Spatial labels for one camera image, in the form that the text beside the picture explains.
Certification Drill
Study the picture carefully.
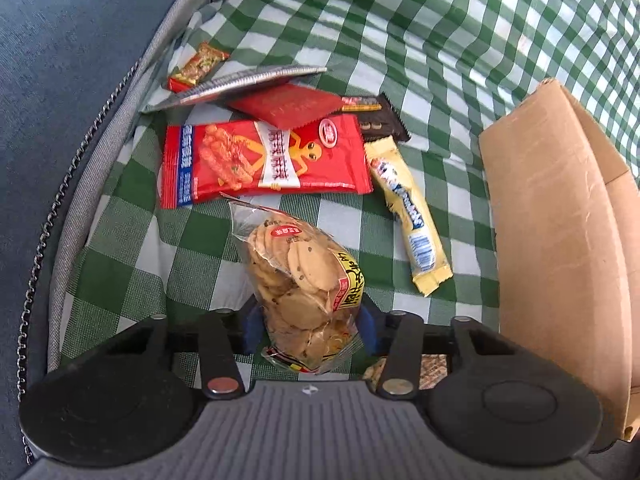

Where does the silver foil snack packet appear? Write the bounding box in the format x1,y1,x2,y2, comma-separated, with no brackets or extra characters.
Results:
140,65,328,113

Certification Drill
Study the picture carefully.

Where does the tan patterned snack packet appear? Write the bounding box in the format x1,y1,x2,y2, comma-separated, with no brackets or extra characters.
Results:
362,354,453,392

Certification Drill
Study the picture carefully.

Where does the yellow snack bar packet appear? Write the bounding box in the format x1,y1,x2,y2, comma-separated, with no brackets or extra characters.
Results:
363,140,454,297

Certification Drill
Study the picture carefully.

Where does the large red snack packet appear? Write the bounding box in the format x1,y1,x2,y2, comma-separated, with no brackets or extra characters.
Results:
159,114,374,210

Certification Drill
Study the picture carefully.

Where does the brown cardboard box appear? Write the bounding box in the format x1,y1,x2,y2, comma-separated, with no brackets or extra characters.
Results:
478,77,640,443

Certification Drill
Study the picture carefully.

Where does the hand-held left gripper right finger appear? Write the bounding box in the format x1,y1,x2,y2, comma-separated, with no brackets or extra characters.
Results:
358,293,507,402

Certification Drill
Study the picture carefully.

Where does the clear bag of round cookies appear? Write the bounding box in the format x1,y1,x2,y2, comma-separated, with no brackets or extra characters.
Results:
220,192,367,376

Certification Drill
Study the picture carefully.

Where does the green white checked cloth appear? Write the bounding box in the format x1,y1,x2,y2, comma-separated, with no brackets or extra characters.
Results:
50,0,640,396

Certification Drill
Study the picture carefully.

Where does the dark brown wafer packet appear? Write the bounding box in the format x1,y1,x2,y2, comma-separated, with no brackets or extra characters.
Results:
340,92,412,143

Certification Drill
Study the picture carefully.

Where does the black chain trim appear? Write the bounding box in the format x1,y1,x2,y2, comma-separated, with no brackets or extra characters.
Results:
17,65,151,461

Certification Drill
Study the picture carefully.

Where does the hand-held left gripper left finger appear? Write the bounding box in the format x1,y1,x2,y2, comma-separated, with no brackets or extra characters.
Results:
121,304,261,402

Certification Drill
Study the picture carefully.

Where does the small flat red packet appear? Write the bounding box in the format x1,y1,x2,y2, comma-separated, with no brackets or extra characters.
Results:
226,85,346,131

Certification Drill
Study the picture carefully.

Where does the blue zippered bag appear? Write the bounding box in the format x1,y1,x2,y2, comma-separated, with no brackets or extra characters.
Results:
0,0,211,480

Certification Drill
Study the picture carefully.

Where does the small red gold candy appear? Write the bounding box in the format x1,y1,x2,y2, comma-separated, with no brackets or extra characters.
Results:
166,42,231,93

